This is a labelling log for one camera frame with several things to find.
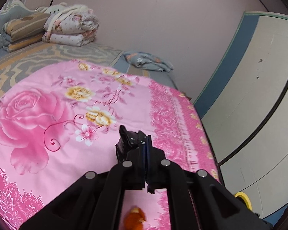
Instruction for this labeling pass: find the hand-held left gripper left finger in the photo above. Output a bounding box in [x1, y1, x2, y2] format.
[19, 131, 146, 230]

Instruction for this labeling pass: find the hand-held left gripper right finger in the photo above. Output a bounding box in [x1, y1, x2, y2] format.
[146, 135, 271, 230]

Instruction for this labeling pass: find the orange peel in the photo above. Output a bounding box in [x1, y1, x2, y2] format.
[123, 207, 147, 230]

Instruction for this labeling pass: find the pink floral blanket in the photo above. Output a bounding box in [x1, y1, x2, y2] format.
[0, 60, 222, 230]

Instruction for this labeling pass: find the grey-blue crumpled cloth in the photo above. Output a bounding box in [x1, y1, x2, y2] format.
[123, 51, 174, 72]

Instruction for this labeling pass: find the white door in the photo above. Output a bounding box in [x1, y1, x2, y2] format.
[202, 12, 288, 221]

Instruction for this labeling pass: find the bed with grey patterned sheet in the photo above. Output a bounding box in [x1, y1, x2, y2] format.
[0, 41, 192, 106]

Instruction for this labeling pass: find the folded floral quilt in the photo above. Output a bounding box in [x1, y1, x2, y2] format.
[35, 2, 100, 47]

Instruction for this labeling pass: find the folded striped quilt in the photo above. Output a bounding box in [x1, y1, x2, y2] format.
[1, 12, 51, 53]

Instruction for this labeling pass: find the blue door frame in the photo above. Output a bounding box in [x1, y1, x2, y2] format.
[194, 12, 260, 120]

